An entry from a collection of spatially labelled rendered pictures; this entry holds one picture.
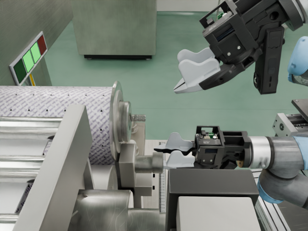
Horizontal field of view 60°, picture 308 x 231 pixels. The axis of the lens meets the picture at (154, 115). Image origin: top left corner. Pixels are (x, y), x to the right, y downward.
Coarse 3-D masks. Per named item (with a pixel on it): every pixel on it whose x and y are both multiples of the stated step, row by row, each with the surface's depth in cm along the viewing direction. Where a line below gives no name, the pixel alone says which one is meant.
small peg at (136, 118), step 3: (132, 114) 51; (135, 114) 51; (144, 114) 51; (132, 117) 50; (135, 117) 50; (138, 117) 50; (141, 117) 50; (144, 117) 50; (132, 120) 50; (135, 120) 50; (138, 120) 50; (141, 120) 50; (144, 120) 50
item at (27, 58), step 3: (27, 54) 81; (30, 54) 83; (24, 57) 79; (27, 57) 81; (30, 57) 83; (24, 60) 79; (27, 60) 81; (30, 60) 83; (27, 63) 81; (30, 63) 83; (27, 66) 81; (30, 66) 83; (27, 69) 81
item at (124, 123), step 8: (120, 104) 47; (128, 104) 47; (120, 112) 46; (128, 112) 47; (120, 120) 45; (128, 120) 47; (120, 128) 45; (128, 128) 47; (120, 136) 46; (128, 136) 47
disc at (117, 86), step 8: (112, 88) 44; (120, 88) 50; (112, 96) 43; (112, 104) 42; (112, 112) 42; (112, 120) 42; (112, 128) 42; (112, 136) 42; (112, 144) 43; (112, 152) 44
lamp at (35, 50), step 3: (36, 42) 87; (33, 45) 85; (36, 45) 87; (33, 48) 85; (36, 48) 87; (33, 51) 85; (36, 51) 87; (33, 54) 85; (36, 54) 87; (39, 54) 89; (33, 57) 85; (36, 57) 87; (36, 60) 87
